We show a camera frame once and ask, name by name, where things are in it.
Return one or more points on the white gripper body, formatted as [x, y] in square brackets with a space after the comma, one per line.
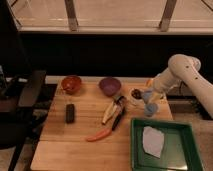
[161, 85]

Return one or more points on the blue sponge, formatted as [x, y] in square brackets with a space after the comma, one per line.
[146, 95]

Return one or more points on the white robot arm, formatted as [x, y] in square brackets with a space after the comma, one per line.
[184, 68]

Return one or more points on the blue plastic cup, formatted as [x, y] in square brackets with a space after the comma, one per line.
[150, 109]

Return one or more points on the orange fruit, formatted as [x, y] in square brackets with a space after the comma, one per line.
[149, 82]

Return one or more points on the small bowl with red contents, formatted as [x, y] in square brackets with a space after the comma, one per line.
[136, 94]

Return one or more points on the purple bowl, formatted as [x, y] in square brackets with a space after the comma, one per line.
[109, 86]

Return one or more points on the yellow banana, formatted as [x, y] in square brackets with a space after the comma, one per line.
[109, 112]

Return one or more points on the white cloth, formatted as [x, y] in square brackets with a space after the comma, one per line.
[153, 141]

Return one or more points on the green tray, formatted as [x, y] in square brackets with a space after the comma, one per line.
[179, 153]

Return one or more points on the orange carrot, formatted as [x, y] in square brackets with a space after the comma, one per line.
[99, 135]

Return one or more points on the orange bowl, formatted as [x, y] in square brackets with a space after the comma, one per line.
[71, 84]

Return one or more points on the black rectangular block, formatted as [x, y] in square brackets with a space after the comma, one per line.
[70, 113]

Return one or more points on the black chair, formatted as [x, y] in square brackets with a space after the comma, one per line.
[17, 125]

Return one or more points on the black handled utensil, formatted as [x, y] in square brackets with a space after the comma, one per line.
[121, 111]

